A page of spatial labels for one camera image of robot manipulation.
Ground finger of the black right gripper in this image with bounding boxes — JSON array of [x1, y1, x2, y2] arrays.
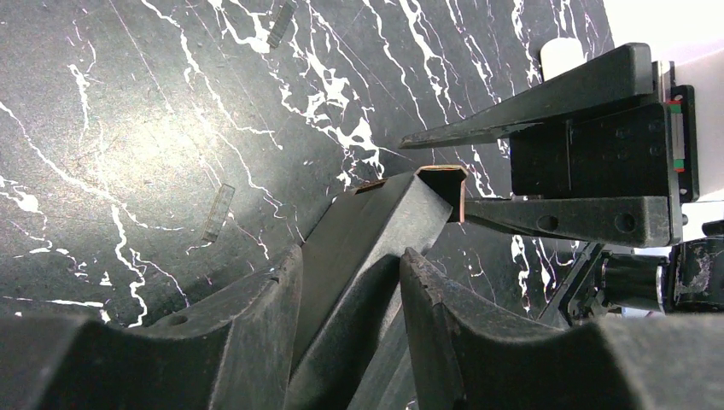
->
[[400, 43, 653, 149], [464, 196, 674, 248]]

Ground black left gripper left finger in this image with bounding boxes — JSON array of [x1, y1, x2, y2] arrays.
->
[[1, 245, 303, 409]]

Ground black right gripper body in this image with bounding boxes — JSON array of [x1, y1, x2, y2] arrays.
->
[[509, 59, 703, 205]]

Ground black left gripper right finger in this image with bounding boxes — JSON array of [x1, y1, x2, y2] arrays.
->
[[400, 249, 723, 409]]

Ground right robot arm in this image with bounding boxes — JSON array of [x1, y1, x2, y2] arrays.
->
[[400, 43, 723, 325]]

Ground small grey staple strip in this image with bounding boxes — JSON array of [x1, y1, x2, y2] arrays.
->
[[266, 0, 297, 49]]

